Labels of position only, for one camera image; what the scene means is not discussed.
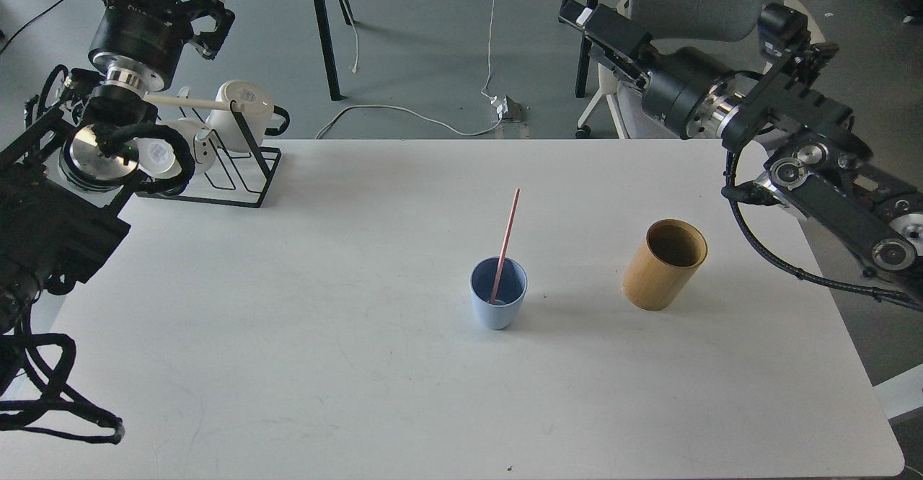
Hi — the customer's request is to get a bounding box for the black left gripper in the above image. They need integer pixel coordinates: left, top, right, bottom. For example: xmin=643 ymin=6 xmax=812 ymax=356
xmin=66 ymin=0 xmax=236 ymax=92

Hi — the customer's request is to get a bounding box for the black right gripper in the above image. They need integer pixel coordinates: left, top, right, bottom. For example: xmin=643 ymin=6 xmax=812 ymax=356
xmin=558 ymin=0 xmax=734 ymax=141

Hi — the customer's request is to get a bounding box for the blue cup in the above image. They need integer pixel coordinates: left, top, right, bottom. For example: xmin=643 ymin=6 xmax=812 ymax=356
xmin=470 ymin=257 xmax=528 ymax=330

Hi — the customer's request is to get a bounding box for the pink chopstick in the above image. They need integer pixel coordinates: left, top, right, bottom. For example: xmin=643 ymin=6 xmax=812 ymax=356
xmin=489 ymin=187 xmax=521 ymax=305

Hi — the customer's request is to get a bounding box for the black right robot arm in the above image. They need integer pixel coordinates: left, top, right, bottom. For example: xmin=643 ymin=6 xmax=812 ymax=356
xmin=558 ymin=0 xmax=922 ymax=311

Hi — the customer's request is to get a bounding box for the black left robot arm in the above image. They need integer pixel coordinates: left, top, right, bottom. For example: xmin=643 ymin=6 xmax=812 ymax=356
xmin=1 ymin=0 xmax=235 ymax=445

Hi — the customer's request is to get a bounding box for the bamboo cup holder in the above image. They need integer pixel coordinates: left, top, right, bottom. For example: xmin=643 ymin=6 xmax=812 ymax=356
xmin=622 ymin=218 xmax=708 ymax=311

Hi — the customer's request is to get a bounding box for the grey office chair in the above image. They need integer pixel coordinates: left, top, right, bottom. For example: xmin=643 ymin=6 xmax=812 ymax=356
xmin=577 ymin=0 xmax=824 ymax=139

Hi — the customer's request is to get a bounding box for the white power strip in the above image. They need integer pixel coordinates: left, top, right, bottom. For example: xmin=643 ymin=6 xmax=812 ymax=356
xmin=489 ymin=94 xmax=526 ymax=123

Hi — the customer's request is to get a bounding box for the white mug upper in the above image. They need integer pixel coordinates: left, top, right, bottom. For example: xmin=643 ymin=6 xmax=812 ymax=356
xmin=205 ymin=80 xmax=290 ymax=153

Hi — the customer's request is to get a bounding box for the black table leg left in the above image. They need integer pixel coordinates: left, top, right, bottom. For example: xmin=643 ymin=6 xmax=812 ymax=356
xmin=311 ymin=0 xmax=344 ymax=102

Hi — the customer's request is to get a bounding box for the black wire mug rack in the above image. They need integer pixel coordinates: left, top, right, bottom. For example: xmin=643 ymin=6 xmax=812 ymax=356
xmin=144 ymin=94 xmax=281 ymax=208

